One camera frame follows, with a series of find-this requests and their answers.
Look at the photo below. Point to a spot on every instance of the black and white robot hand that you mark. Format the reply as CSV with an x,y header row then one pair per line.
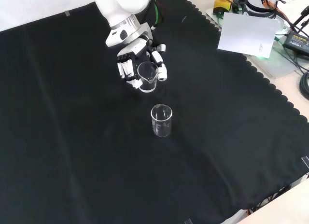
x,y
135,49

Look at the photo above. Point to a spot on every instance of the clear glass beaker with spout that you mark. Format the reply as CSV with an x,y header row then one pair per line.
x,y
147,85

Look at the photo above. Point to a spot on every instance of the clear graduated glass beaker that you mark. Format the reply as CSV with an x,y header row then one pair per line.
x,y
161,127

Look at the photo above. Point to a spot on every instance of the grey tape strip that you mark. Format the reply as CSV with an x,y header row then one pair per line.
x,y
67,14
306,161
188,221

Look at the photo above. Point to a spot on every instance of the yellow stop button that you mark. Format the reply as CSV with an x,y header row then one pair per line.
x,y
220,3

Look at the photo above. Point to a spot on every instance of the black cloth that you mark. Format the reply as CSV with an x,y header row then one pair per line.
x,y
72,137

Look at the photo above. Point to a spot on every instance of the white paper sheet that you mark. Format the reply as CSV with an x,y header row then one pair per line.
x,y
246,33

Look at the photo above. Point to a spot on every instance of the pale base board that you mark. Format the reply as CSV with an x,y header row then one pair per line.
x,y
277,64

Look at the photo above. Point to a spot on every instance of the black power adapter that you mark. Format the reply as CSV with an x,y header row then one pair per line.
x,y
297,42

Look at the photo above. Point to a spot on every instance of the black tripod leg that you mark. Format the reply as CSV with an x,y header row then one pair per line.
x,y
301,17

